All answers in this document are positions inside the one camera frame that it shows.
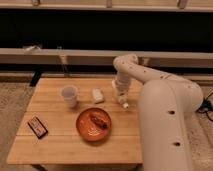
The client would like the translucent plastic cup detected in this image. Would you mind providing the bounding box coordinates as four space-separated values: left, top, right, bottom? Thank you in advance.
60 85 78 108

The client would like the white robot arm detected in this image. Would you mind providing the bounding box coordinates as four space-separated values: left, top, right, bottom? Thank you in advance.
113 54 203 171

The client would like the white bottle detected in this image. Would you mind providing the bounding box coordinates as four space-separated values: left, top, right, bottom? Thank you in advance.
116 91 129 109

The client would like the pale yellow sponge block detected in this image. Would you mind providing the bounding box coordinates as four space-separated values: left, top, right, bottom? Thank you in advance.
92 89 104 104

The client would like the wooden folding table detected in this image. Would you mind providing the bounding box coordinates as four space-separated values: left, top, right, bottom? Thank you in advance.
7 78 142 165

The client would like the brown food piece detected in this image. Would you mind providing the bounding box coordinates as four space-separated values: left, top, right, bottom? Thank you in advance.
90 114 108 129

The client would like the dark small box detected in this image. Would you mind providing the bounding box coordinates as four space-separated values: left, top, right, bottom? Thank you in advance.
27 116 48 139

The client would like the grey metal rail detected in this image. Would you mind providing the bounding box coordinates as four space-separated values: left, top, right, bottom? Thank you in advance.
0 48 213 68

